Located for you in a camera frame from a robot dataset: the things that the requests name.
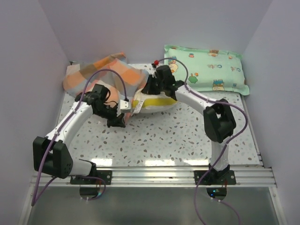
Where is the cream pillow yellow trim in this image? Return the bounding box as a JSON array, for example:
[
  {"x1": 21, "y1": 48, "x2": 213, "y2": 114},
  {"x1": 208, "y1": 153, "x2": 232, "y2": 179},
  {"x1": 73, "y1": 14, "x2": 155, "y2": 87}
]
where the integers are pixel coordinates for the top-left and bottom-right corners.
[{"x1": 125, "y1": 89, "x2": 177, "y2": 116}]

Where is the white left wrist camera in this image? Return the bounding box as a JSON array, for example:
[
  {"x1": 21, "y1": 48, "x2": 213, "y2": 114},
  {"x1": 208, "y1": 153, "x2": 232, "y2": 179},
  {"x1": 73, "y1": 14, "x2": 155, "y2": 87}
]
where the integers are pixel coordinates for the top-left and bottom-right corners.
[{"x1": 119, "y1": 100, "x2": 132, "y2": 113}]

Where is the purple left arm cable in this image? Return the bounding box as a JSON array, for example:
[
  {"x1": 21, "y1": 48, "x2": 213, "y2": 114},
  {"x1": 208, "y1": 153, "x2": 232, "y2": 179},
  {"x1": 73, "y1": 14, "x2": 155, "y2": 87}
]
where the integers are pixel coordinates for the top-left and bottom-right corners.
[{"x1": 31, "y1": 69, "x2": 129, "y2": 207}]

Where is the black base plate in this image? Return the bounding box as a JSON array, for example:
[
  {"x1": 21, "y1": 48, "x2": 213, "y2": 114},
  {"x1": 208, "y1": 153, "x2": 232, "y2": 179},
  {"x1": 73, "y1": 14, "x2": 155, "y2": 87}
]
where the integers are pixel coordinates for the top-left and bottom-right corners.
[
  {"x1": 70, "y1": 170, "x2": 112, "y2": 185},
  {"x1": 199, "y1": 169, "x2": 237, "y2": 186}
]

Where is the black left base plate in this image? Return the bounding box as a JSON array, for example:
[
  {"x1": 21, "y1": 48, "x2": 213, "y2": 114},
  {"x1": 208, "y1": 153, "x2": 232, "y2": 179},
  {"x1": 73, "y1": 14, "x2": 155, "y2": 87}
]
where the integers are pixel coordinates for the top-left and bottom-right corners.
[{"x1": 70, "y1": 170, "x2": 112, "y2": 185}]

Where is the green cartoon print pillow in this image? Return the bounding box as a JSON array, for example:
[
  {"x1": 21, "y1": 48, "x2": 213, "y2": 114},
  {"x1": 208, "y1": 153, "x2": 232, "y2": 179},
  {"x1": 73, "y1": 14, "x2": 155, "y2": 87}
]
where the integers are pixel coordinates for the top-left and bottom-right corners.
[{"x1": 164, "y1": 45, "x2": 250, "y2": 96}]

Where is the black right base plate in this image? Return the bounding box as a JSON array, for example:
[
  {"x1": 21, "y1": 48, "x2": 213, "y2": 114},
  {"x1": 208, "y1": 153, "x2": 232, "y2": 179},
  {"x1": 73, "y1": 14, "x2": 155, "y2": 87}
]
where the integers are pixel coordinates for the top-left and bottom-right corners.
[{"x1": 199, "y1": 169, "x2": 237, "y2": 186}]

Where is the orange grey plaid pillowcase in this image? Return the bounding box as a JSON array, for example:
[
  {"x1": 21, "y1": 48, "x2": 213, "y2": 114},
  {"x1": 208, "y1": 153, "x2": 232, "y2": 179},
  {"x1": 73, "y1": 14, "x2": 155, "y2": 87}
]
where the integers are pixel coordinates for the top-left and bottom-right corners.
[{"x1": 63, "y1": 52, "x2": 149, "y2": 102}]

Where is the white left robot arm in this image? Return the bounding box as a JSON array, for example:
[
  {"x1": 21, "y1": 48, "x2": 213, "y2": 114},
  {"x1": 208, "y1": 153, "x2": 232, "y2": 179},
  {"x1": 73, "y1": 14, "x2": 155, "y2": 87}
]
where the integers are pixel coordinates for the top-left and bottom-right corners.
[{"x1": 33, "y1": 84, "x2": 131, "y2": 184}]

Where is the aluminium mounting rail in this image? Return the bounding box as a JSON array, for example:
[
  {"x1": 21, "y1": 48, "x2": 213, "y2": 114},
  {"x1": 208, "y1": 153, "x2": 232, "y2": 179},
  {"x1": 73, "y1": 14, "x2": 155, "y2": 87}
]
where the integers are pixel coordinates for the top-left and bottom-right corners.
[{"x1": 30, "y1": 153, "x2": 277, "y2": 188}]

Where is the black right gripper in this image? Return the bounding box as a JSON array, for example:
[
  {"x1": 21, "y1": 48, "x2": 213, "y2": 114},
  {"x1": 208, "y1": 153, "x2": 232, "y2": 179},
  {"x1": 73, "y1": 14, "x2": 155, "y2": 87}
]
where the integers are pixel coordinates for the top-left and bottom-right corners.
[{"x1": 142, "y1": 75, "x2": 165, "y2": 96}]

